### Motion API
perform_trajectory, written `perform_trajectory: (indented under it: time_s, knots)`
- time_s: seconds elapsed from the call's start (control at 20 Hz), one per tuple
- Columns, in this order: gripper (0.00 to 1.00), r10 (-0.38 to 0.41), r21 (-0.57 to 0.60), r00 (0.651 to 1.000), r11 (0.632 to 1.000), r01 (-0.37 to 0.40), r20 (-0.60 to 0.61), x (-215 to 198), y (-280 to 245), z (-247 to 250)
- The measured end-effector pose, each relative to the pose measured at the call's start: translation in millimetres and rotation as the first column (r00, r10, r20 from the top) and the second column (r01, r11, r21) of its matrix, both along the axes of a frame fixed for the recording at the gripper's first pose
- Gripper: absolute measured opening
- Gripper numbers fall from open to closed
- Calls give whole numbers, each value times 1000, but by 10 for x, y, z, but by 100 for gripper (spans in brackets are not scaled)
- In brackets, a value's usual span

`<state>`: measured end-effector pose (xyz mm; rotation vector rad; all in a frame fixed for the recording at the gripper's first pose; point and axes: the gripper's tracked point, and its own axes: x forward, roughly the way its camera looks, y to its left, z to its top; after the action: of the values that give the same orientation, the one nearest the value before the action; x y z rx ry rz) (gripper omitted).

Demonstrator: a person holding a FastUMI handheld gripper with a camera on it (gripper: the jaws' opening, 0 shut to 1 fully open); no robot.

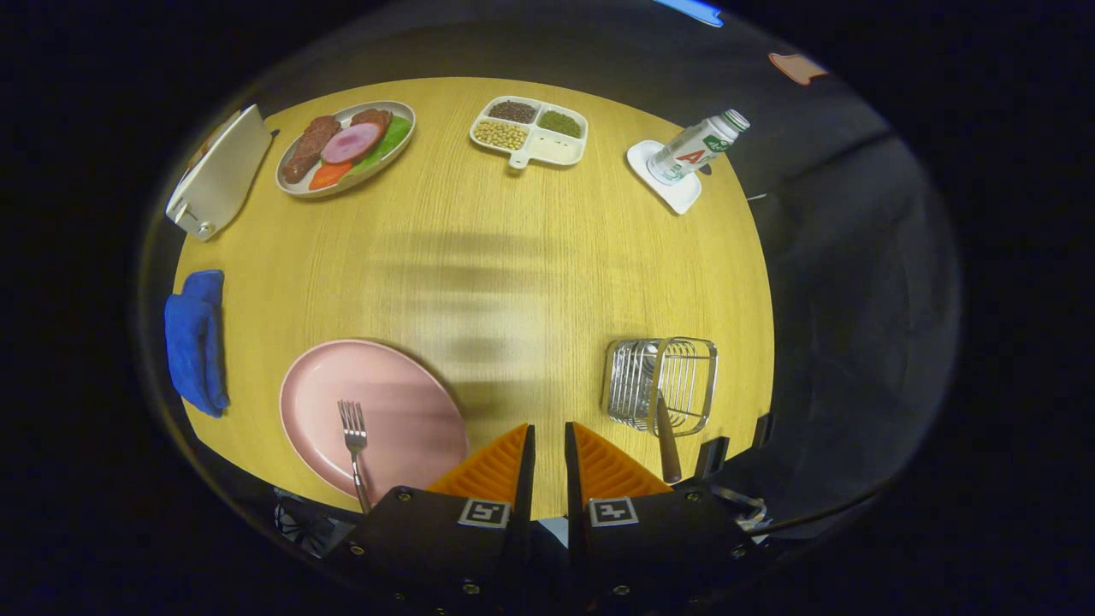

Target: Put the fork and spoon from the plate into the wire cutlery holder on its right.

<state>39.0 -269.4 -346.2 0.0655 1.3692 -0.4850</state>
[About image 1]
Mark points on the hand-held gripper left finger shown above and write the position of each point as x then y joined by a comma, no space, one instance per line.
525,479

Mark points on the pink ham slice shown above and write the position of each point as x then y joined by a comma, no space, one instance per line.
351,143

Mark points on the floral patterned cloth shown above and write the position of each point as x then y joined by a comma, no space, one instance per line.
308,526

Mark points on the pink plate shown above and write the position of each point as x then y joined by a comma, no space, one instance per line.
402,419

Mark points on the brown sausage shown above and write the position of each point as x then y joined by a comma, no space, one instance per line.
308,150

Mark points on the white divided dish with beans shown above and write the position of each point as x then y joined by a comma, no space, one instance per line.
547,150

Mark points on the orange carrot slice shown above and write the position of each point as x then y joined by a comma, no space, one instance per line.
329,175

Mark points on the blue cloth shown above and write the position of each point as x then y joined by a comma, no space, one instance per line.
195,342

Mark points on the brown meat piece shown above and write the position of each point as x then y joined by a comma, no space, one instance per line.
372,117

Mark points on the white toaster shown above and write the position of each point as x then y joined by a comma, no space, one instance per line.
222,171

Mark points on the white square coaster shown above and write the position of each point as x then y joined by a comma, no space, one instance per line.
676,198

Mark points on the black table clamp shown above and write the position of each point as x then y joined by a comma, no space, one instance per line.
762,430
712,458

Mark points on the green lettuce leaf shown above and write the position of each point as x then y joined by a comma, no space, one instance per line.
392,141

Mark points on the white oval food plate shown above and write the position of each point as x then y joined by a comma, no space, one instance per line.
295,186

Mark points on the white bottle with green cap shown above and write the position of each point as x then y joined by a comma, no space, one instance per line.
693,150

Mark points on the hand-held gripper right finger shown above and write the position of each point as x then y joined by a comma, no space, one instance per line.
571,479

